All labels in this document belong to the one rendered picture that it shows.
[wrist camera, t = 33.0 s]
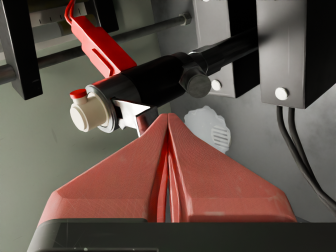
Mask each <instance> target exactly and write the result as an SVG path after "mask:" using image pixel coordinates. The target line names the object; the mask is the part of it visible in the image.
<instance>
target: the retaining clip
mask: <svg viewBox="0 0 336 252"><path fill-rule="evenodd" d="M110 100H111V102H112V104H113V106H117V107H120V109H121V113H122V116H117V124H118V125H119V126H120V127H121V129H122V130H123V129H125V128H126V127H127V126H128V127H131V128H135V129H136V125H135V121H134V116H135V115H137V114H139V113H141V112H142V111H144V110H146V109H148V108H150V107H153V108H154V110H155V115H156V118H157V117H158V116H159V113H158V108H157V106H155V105H150V104H145V103H140V102H135V101H130V100H125V99H120V98H115V97H113V98H111V99H110Z"/></svg>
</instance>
